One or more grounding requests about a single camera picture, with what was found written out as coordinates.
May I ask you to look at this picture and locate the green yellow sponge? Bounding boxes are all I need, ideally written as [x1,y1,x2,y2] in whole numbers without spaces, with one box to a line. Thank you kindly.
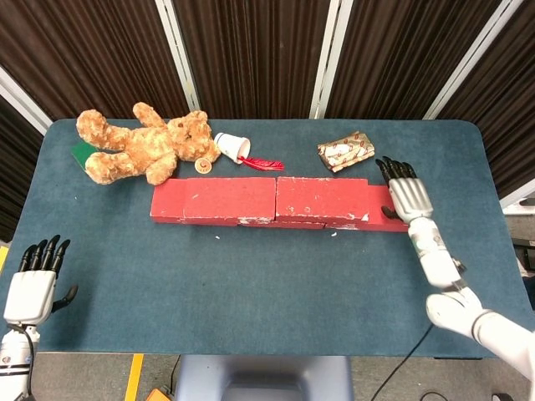
[69,141,99,170]

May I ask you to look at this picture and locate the red brick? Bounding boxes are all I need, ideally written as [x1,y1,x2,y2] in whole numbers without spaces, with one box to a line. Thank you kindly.
[181,176,278,226]
[274,175,371,222]
[324,185,410,233]
[237,219,327,231]
[150,178,189,224]

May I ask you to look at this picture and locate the red feather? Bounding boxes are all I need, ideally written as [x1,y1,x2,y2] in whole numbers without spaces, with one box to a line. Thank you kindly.
[240,155,285,172]

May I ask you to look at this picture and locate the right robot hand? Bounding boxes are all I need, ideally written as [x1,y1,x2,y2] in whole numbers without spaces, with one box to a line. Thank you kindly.
[374,156,435,225]

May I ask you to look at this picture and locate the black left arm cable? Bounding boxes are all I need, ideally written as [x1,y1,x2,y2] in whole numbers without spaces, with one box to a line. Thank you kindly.
[12,324,38,401]

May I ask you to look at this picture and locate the black equipment beside table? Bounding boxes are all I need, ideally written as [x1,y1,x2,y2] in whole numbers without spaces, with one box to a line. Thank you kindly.
[512,236,535,272]

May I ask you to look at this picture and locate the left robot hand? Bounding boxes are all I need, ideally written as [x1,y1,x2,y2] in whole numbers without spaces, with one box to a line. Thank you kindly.
[3,235,79,327]

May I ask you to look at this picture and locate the white paper cup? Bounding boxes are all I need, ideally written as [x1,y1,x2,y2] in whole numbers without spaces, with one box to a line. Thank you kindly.
[213,132,252,164]

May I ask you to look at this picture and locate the white partition post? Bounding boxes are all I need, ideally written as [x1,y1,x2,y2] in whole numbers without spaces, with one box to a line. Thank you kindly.
[0,66,54,135]
[499,177,535,210]
[154,0,201,120]
[421,0,513,121]
[309,0,354,120]

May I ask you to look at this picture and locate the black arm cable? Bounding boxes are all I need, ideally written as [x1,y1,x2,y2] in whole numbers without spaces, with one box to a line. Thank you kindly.
[371,323,436,401]
[12,324,38,401]

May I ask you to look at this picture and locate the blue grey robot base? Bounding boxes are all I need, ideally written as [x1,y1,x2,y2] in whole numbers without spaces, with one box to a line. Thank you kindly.
[174,354,354,401]

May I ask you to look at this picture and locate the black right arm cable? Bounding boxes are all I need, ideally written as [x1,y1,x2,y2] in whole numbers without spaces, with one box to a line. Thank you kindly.
[371,323,436,401]

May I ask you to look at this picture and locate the gold snack packet red print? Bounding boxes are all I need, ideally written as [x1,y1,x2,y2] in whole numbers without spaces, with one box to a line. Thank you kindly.
[316,130,376,172]

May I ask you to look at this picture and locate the brown plush teddy bear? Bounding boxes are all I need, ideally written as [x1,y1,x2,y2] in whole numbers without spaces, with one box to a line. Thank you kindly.
[75,102,222,186]

